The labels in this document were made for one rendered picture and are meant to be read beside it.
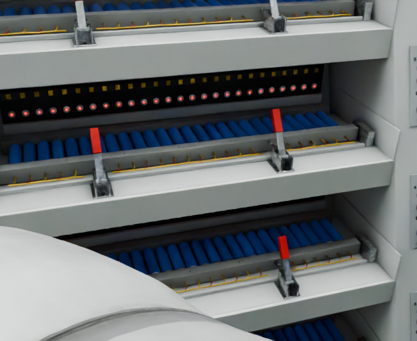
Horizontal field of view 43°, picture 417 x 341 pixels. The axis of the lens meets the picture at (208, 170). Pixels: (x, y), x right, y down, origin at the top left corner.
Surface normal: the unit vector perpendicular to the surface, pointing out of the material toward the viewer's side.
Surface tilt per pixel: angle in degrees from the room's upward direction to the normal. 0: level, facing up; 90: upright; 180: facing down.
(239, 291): 19
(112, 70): 109
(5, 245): 7
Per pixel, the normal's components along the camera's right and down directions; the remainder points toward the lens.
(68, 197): 0.02, -0.87
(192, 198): 0.29, 0.47
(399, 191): 0.28, 0.17
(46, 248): 0.12, -0.99
